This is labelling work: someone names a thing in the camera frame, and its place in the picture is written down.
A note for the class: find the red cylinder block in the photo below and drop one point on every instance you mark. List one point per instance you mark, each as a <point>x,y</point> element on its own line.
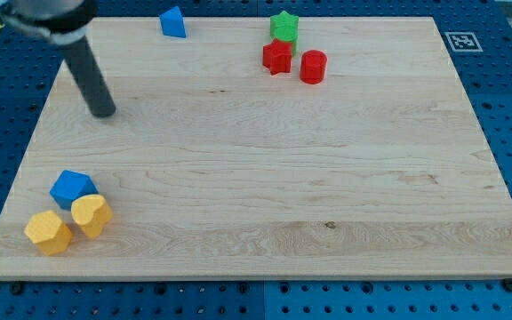
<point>313,66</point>

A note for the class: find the white fiducial marker tag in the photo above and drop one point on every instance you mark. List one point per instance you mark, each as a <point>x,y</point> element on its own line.
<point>463,41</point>

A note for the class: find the blue cube block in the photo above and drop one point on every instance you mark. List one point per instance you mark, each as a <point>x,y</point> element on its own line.
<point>70,186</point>

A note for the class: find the green star block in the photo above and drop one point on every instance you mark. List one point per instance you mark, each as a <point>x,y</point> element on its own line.
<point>285,27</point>

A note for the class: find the red star block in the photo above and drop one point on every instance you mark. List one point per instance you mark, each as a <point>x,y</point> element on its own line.
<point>277,56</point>

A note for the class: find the wooden board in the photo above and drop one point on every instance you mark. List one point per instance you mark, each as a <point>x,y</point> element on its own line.
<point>217,170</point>

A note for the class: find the yellow heart block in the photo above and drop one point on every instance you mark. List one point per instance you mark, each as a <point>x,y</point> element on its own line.
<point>91,213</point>

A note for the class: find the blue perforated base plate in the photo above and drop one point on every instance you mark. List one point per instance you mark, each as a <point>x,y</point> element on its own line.
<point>27,68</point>

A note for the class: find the blue triangle block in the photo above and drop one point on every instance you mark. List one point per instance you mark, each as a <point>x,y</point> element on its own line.
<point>172,23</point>

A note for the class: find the yellow hexagon block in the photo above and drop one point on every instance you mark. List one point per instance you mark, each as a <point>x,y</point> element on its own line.
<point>48,232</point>

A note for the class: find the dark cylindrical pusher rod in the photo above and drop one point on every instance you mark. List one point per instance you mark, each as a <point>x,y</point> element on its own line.
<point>84,69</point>

